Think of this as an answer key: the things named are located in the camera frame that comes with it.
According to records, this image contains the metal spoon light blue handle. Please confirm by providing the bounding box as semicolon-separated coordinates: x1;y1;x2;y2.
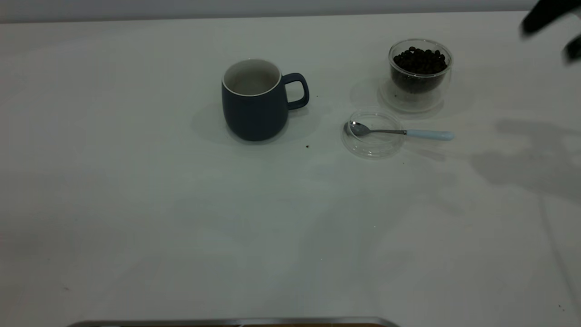
349;121;455;141

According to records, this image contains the clear double-wall glass bowl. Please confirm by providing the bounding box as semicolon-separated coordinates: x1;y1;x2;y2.
378;38;454;114

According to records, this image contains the clear shallow glass dish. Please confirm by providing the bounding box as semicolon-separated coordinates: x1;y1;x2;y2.
341;108;405;159

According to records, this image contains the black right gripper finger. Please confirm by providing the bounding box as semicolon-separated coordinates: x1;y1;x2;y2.
562;35;581;64
520;0;579;38

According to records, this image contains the dark blue ceramic mug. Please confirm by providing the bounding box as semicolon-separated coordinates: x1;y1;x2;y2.
222;59;310;142

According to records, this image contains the coffee bean pile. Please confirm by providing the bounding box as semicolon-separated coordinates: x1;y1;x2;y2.
392;46;448;94

